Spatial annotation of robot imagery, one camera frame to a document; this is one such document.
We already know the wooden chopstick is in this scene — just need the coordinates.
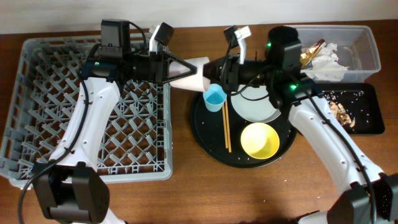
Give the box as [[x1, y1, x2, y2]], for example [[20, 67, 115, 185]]
[[224, 99, 232, 153], [221, 102, 229, 149]]

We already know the round black tray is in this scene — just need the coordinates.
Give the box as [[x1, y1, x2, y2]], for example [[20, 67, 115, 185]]
[[190, 93, 297, 168]]

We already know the pink plastic cup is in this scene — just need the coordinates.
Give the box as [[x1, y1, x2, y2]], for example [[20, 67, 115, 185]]
[[169, 57, 210, 92]]

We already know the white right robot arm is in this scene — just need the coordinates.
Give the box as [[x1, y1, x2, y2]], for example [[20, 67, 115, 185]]
[[203, 26, 397, 224]]

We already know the crumpled white tissue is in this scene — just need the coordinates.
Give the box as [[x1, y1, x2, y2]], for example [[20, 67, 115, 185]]
[[303, 43, 349, 82]]

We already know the black rectangular tray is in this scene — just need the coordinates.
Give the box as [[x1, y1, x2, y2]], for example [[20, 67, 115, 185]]
[[318, 83, 385, 135]]

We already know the food scraps pile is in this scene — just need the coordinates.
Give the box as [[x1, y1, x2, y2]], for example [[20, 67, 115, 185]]
[[329, 101, 356, 128]]

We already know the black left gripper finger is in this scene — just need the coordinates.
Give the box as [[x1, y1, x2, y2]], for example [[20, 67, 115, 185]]
[[166, 70, 197, 83], [162, 51, 197, 71]]

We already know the left wooden chopstick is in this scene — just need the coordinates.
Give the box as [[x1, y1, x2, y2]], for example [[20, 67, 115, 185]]
[[221, 102, 229, 149]]

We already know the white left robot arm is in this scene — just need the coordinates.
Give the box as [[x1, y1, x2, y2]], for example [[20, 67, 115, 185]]
[[26, 19, 197, 223]]

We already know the yellow plastic bowl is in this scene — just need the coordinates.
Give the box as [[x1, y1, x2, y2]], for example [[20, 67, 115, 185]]
[[240, 123, 280, 159]]

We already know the grey round plate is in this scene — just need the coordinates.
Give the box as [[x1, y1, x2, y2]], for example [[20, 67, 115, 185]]
[[231, 86, 280, 123]]

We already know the right wooden chopstick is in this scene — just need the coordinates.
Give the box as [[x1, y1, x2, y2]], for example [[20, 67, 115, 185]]
[[224, 99, 232, 153]]

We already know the clear plastic waste bin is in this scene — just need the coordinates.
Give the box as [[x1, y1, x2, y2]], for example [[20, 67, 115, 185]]
[[293, 25, 381, 83]]

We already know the grey plastic dishwasher rack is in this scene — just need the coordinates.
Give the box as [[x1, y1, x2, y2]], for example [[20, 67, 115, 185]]
[[1, 35, 172, 188]]

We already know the light blue plastic cup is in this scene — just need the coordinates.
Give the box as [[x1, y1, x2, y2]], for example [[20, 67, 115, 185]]
[[203, 83, 227, 112]]

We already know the gold foil wrapper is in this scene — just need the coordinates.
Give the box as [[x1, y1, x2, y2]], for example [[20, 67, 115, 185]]
[[300, 39, 325, 69]]

